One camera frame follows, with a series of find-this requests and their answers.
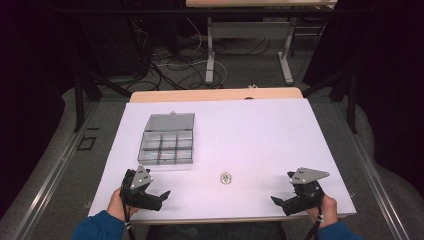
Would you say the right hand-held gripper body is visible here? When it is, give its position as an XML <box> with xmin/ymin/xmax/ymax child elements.
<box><xmin>283</xmin><ymin>167</ymin><xmax>331</xmax><ymax>216</ymax></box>

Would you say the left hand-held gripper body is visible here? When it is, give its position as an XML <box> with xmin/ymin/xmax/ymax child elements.
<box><xmin>120</xmin><ymin>164</ymin><xmax>164</xmax><ymax>212</ymax></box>

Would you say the person's right hand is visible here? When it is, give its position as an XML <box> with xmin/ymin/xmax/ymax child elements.
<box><xmin>305</xmin><ymin>194</ymin><xmax>339</xmax><ymax>230</ymax></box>

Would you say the person's left hand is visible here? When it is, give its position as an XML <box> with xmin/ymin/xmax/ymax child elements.
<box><xmin>106</xmin><ymin>187</ymin><xmax>141</xmax><ymax>223</ymax></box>

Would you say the clear plastic compartment box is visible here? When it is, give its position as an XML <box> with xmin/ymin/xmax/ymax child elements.
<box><xmin>137</xmin><ymin>111</ymin><xmax>196</xmax><ymax>166</ymax></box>

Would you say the white table cover sheet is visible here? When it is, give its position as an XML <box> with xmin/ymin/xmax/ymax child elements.
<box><xmin>87</xmin><ymin>97</ymin><xmax>357</xmax><ymax>222</ymax></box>

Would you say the black metal stand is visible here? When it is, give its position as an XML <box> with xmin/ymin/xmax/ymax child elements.
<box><xmin>302</xmin><ymin>68</ymin><xmax>358</xmax><ymax>135</ymax></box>
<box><xmin>71</xmin><ymin>63</ymin><xmax>132</xmax><ymax>134</ymax></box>

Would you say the light wooden table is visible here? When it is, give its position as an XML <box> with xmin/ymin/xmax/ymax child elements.
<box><xmin>129</xmin><ymin>87</ymin><xmax>304</xmax><ymax>104</ymax></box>

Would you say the desk with white legs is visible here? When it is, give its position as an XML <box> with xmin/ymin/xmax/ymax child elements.
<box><xmin>185</xmin><ymin>0</ymin><xmax>338</xmax><ymax>86</ymax></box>

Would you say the right hand-held gripper cable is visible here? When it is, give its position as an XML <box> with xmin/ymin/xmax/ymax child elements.
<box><xmin>303</xmin><ymin>199</ymin><xmax>325</xmax><ymax>240</ymax></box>

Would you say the hand-held gripper cable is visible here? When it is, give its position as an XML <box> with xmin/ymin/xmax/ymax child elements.
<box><xmin>120</xmin><ymin>191</ymin><xmax>137</xmax><ymax>240</ymax></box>
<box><xmin>303</xmin><ymin>199</ymin><xmax>325</xmax><ymax>240</ymax></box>

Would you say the left hand-held gripper cable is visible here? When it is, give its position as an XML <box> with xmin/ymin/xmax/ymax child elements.
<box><xmin>120</xmin><ymin>191</ymin><xmax>137</xmax><ymax>240</ymax></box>

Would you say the aluminium floor rail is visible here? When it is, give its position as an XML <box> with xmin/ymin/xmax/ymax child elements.
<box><xmin>13</xmin><ymin>101</ymin><xmax>101</xmax><ymax>240</ymax></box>
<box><xmin>333</xmin><ymin>101</ymin><xmax>413</xmax><ymax>240</ymax></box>

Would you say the tangle of floor cables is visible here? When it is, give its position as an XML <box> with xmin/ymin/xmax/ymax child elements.
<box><xmin>126</xmin><ymin>16</ymin><xmax>278</xmax><ymax>92</ymax></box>

